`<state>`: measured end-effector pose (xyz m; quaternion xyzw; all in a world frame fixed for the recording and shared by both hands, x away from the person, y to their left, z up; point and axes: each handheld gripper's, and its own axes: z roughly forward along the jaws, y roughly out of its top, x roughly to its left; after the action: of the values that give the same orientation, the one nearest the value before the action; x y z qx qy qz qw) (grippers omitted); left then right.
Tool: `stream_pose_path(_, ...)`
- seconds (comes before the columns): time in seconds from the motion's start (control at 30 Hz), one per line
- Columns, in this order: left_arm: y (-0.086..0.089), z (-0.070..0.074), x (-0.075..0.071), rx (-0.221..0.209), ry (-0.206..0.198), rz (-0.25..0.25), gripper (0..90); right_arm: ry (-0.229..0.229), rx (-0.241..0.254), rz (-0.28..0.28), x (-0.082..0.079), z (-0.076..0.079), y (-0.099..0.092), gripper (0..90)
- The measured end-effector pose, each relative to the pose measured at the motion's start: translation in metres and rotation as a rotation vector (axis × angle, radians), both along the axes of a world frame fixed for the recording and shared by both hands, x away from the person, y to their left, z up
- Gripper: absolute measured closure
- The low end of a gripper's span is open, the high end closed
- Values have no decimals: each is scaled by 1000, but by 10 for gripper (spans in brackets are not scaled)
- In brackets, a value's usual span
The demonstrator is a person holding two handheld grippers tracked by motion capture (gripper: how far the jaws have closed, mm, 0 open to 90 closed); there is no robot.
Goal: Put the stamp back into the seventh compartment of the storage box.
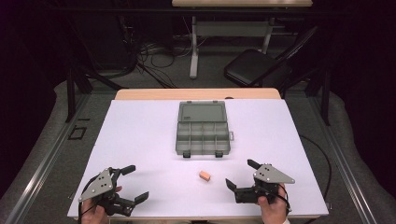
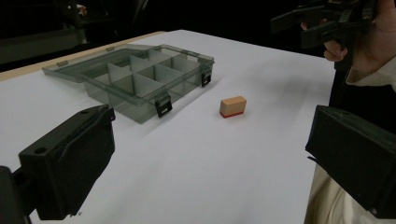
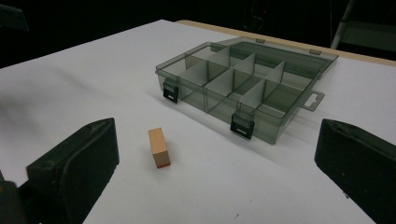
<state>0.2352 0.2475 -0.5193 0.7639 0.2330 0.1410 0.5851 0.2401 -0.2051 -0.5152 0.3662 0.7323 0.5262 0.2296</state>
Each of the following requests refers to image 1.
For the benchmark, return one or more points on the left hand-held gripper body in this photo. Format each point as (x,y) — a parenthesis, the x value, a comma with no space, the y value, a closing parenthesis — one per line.
(100,185)

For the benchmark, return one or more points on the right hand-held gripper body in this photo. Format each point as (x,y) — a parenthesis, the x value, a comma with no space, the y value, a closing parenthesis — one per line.
(271,175)

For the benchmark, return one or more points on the person's left hand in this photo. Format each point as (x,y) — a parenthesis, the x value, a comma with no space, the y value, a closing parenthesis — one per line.
(93,213)

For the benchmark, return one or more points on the person's right hand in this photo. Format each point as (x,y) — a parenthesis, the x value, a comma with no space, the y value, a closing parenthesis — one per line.
(274,211)

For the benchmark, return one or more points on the small orange block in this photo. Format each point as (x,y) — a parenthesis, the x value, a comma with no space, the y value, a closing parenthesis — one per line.
(204,176)

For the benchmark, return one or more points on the white table board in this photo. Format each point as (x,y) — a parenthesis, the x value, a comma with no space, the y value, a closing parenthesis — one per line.
(140,140)

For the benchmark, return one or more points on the grey plastic organizer box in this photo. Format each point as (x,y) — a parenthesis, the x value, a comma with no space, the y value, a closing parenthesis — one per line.
(200,113)

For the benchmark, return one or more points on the wooden table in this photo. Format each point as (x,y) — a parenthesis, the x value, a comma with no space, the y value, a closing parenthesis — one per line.
(155,94)

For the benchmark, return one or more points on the black metal stand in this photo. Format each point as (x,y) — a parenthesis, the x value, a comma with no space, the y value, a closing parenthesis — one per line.
(325,99)
(71,93)

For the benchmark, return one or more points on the black folding chair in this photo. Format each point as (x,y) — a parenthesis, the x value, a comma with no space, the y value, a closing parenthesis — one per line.
(249,65)

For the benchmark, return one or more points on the desk with white legs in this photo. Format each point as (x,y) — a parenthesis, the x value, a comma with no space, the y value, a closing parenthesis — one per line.
(230,29)

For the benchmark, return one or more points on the metal floor rail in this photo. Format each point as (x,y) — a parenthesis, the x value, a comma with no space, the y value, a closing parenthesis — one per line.
(40,174)
(345,168)

